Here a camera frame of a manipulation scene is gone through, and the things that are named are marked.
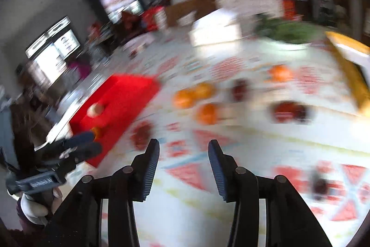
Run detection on yellow box lid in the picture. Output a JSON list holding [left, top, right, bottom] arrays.
[[325, 31, 370, 116]]

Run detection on red gift box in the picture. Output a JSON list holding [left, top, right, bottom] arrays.
[[142, 5, 167, 30]]

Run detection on plaid jacket with pink scarf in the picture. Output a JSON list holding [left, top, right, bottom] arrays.
[[66, 57, 93, 80]]

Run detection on green leafy vegetables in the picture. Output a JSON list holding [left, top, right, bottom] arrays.
[[254, 16, 317, 43]]

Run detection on window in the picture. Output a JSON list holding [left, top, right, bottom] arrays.
[[100, 0, 145, 22]]

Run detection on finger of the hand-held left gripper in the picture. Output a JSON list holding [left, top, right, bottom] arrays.
[[56, 143, 103, 170], [43, 132, 96, 155]]

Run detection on dark chestnut top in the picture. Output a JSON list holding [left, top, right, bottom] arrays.
[[130, 121, 154, 149]]

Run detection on white patterned chair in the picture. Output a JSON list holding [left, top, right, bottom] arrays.
[[215, 0, 285, 17]]

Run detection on tissue box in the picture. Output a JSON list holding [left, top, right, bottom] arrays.
[[189, 11, 242, 46]]

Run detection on round white foam piece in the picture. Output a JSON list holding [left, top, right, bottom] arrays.
[[87, 103, 104, 119]]

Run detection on person's left hand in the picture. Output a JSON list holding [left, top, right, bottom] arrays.
[[17, 188, 62, 226]]

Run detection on dark door with arched panes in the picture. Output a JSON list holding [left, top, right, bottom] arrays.
[[25, 16, 81, 85]]

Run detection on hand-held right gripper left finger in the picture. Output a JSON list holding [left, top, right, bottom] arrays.
[[43, 138, 160, 247]]

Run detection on red tray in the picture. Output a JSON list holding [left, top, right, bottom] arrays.
[[69, 75, 161, 168]]

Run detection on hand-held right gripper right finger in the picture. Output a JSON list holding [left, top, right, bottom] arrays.
[[208, 139, 333, 247]]

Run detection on white plate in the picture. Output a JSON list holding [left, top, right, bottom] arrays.
[[267, 37, 311, 51]]

